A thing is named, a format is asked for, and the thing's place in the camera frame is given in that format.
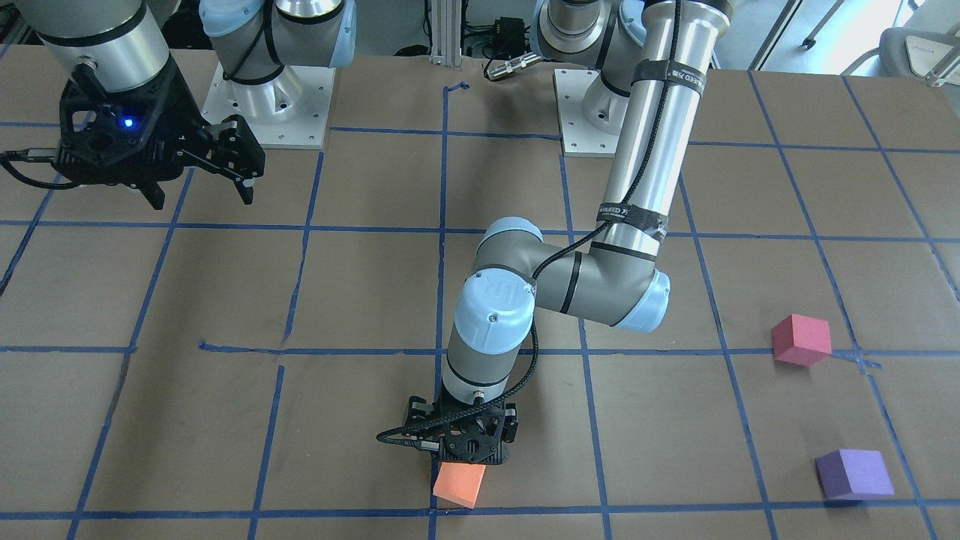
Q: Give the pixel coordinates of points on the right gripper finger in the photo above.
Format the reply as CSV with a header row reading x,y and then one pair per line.
x,y
229,149

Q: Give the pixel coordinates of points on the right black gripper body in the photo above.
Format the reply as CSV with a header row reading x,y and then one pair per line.
x,y
174,103

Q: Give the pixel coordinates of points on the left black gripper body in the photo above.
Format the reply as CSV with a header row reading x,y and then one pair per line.
x,y
512,422

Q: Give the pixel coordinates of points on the orange foam block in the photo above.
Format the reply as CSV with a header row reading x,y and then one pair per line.
x,y
459,483

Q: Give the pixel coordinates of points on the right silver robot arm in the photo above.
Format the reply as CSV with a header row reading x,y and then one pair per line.
x,y
126,45

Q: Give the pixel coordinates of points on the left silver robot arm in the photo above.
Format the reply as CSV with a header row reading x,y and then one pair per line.
x,y
653,58

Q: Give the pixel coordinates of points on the silver metal cylinder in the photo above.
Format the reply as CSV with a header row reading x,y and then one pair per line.
x,y
510,67

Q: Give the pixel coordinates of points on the black power adapter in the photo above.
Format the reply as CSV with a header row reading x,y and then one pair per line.
x,y
506,38

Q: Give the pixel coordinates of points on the red foam block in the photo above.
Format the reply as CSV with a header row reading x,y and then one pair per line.
x,y
801,340

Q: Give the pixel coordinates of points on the purple foam block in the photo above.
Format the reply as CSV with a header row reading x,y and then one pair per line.
x,y
851,474

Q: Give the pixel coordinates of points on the grey chair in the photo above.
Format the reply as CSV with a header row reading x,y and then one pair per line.
x,y
914,49

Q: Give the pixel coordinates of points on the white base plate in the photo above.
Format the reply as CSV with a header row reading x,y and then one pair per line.
x,y
590,113
288,112

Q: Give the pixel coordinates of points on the aluminium frame post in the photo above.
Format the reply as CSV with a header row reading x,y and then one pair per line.
x,y
445,22

